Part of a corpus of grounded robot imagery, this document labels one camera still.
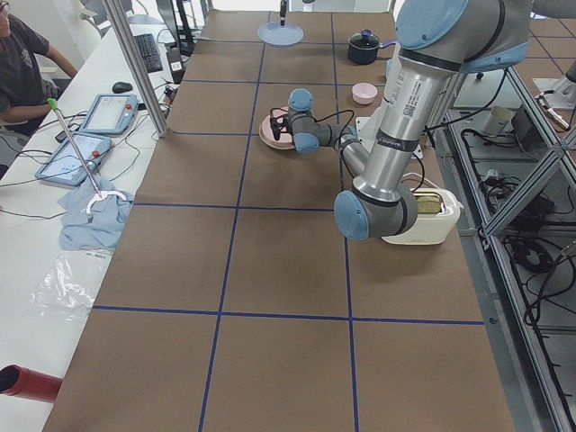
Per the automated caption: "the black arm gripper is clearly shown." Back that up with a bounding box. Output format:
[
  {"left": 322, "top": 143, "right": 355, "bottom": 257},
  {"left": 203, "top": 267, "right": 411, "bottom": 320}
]
[
  {"left": 279, "top": 0, "right": 288, "bottom": 26},
  {"left": 270, "top": 114, "right": 293, "bottom": 139}
]

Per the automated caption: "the pink plate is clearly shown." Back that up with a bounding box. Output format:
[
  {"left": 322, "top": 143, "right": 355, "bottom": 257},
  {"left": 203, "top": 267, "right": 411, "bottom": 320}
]
[{"left": 259, "top": 106, "right": 295, "bottom": 150}]

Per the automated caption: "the blue plate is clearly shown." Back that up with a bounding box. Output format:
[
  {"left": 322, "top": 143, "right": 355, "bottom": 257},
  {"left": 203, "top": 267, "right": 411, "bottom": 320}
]
[{"left": 257, "top": 22, "right": 304, "bottom": 47}]

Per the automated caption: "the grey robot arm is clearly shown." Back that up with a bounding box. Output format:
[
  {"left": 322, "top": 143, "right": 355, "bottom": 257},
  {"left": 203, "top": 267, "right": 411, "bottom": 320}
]
[{"left": 271, "top": 1, "right": 532, "bottom": 240}]

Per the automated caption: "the dark blue pot with lid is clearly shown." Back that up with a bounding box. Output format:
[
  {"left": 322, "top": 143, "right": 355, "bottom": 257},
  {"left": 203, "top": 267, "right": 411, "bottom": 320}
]
[{"left": 346, "top": 29, "right": 397, "bottom": 66}]

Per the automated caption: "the pink bowl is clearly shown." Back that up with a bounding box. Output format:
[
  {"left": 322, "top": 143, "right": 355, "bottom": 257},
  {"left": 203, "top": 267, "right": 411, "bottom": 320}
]
[{"left": 352, "top": 83, "right": 378, "bottom": 105}]

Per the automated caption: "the black keyboard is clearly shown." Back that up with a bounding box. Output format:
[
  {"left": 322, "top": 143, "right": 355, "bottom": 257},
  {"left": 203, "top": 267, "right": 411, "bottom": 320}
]
[{"left": 133, "top": 33, "right": 163, "bottom": 73}]

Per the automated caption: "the toast slice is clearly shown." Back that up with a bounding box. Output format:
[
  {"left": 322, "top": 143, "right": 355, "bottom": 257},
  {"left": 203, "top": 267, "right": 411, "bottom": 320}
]
[{"left": 414, "top": 193, "right": 445, "bottom": 215}]

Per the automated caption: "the black computer mouse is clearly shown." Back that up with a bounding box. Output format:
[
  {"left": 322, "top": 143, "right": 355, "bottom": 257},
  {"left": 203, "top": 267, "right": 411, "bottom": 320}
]
[{"left": 112, "top": 81, "right": 133, "bottom": 95}]

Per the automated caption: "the teach pendant far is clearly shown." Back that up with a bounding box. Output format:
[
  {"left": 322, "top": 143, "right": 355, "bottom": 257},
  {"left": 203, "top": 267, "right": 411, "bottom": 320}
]
[{"left": 79, "top": 94, "right": 139, "bottom": 135}]

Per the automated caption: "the teach pendant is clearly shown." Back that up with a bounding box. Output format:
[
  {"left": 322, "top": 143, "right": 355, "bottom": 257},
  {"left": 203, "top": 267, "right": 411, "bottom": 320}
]
[
  {"left": 79, "top": 94, "right": 139, "bottom": 135},
  {"left": 35, "top": 132, "right": 113, "bottom": 186}
]

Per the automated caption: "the cream toaster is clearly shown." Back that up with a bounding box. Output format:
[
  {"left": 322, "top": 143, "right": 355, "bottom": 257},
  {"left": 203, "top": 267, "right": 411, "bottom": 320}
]
[{"left": 382, "top": 188, "right": 463, "bottom": 246}]

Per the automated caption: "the light blue cloth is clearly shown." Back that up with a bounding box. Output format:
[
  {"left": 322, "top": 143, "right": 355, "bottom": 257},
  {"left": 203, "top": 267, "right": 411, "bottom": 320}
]
[{"left": 58, "top": 180, "right": 134, "bottom": 250}]

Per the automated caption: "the teach pendant near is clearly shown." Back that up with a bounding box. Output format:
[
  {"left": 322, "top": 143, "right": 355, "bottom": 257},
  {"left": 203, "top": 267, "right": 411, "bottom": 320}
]
[{"left": 35, "top": 132, "right": 113, "bottom": 186}]

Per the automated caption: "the grabber stick green tip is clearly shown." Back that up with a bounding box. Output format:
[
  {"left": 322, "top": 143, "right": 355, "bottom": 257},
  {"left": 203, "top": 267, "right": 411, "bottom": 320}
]
[{"left": 47, "top": 98, "right": 127, "bottom": 220}]

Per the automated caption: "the seated person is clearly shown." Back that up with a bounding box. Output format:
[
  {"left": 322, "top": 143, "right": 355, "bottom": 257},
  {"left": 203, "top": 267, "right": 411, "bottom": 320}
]
[{"left": 1, "top": 1, "right": 77, "bottom": 137}]

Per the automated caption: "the clear plastic bag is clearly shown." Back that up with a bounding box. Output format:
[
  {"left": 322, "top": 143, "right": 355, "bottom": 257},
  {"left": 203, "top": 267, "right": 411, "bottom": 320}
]
[{"left": 24, "top": 250, "right": 113, "bottom": 322}]

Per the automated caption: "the red tube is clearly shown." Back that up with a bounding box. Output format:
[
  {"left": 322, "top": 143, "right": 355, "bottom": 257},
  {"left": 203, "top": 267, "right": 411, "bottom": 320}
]
[{"left": 1, "top": 364, "right": 62, "bottom": 403}]

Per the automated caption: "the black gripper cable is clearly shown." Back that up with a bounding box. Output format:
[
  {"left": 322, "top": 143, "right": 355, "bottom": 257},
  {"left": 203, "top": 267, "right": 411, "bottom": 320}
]
[{"left": 268, "top": 106, "right": 356, "bottom": 136}]

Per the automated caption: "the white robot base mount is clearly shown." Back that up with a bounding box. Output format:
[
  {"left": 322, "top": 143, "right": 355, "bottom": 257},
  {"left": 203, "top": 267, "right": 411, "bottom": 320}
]
[{"left": 355, "top": 106, "right": 386, "bottom": 141}]

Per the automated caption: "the aluminium frame post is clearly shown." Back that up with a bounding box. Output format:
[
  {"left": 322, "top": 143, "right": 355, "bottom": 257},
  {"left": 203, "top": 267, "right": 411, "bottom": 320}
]
[{"left": 103, "top": 0, "right": 168, "bottom": 138}]

